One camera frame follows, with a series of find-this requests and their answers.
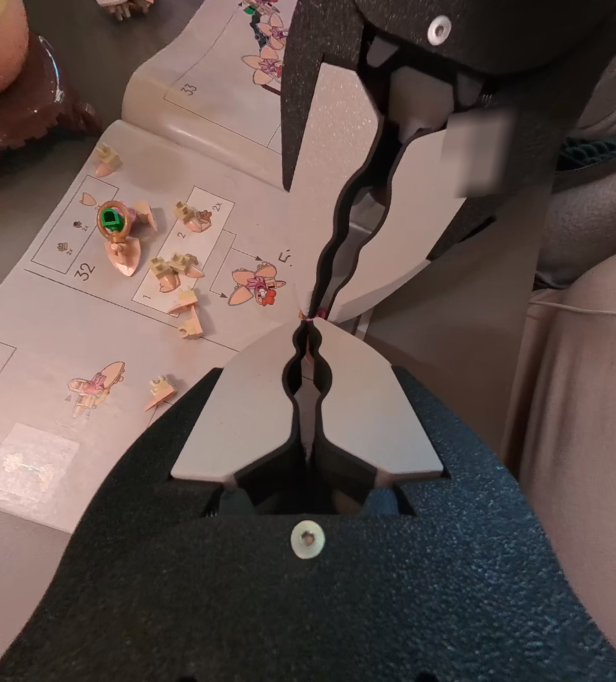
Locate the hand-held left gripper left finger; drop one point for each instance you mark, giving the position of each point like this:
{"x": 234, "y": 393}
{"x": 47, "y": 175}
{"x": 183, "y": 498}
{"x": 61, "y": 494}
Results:
{"x": 233, "y": 415}

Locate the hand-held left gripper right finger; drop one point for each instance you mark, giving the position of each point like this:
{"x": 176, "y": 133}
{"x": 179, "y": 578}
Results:
{"x": 377, "y": 421}

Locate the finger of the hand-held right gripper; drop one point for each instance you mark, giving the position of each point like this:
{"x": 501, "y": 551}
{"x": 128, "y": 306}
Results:
{"x": 404, "y": 229}
{"x": 329, "y": 133}

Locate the small pink brick flower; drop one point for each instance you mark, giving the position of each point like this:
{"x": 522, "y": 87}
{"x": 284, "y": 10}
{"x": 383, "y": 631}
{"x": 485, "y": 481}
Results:
{"x": 314, "y": 318}

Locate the grey desk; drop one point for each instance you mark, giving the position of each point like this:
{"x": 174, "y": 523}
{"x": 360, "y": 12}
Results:
{"x": 89, "y": 64}

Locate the flat peach petal tan clip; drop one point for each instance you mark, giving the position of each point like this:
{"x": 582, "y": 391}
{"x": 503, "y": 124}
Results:
{"x": 160, "y": 393}
{"x": 146, "y": 216}
{"x": 184, "y": 301}
{"x": 191, "y": 325}

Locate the dark knit cloth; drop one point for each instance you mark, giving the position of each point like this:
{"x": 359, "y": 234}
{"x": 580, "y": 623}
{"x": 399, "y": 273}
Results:
{"x": 590, "y": 149}

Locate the person's grey sweatshirt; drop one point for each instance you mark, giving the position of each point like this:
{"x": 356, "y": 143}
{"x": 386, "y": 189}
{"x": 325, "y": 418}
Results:
{"x": 595, "y": 234}

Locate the brick instruction booklet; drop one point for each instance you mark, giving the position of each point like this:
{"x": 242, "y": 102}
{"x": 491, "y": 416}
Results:
{"x": 47, "y": 330}

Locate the person's light grey trousers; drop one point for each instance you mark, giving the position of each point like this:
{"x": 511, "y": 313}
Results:
{"x": 595, "y": 426}

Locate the brick flower cluster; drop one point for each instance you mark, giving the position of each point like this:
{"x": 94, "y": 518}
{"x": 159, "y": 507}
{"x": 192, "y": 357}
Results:
{"x": 121, "y": 5}

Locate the brown pot stand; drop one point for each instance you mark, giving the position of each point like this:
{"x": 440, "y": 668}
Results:
{"x": 25, "y": 122}

